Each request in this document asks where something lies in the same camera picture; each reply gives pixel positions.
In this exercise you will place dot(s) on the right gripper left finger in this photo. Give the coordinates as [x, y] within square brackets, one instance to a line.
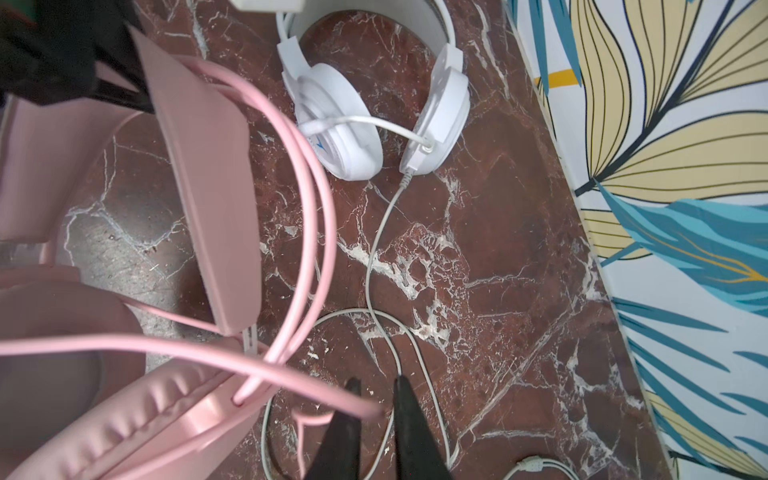
[338, 456]

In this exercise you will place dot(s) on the pink cat-ear headphones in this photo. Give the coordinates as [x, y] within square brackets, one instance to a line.
[126, 233]

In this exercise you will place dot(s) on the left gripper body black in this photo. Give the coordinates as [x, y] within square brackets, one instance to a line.
[57, 51]

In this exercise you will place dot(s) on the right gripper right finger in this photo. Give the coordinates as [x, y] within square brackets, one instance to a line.
[417, 454]

